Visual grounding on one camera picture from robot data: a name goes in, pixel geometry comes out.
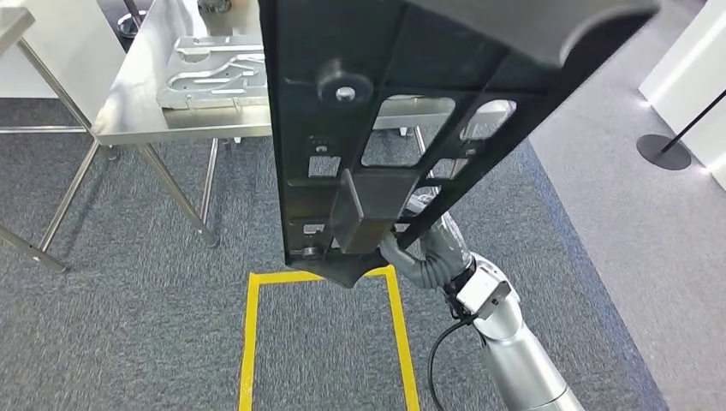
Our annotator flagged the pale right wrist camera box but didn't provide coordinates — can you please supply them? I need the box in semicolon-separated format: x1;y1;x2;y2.
456;266;514;320

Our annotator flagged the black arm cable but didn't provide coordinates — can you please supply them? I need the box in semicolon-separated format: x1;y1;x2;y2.
426;317;478;411

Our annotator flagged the white panel block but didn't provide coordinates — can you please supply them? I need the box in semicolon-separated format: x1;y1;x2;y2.
0;0;127;123

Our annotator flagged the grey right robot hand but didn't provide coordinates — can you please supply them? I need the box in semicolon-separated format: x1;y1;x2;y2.
378;193;476;289

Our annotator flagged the yellow floor tape outline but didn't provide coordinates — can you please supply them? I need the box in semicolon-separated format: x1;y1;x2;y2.
238;265;421;411

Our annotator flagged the black plastic frame part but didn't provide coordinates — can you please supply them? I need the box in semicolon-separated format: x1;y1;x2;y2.
258;0;662;289

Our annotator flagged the stainless steel workbench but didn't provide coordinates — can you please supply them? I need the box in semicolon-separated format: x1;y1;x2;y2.
90;0;515;249

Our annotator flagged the aluminium fixture plate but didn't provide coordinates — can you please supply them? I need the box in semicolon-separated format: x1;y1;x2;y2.
156;34;272;110

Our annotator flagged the white partition block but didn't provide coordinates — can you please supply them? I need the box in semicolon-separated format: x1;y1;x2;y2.
640;0;726;191

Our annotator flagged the steel frame table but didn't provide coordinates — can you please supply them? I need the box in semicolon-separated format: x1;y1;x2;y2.
0;6;102;273

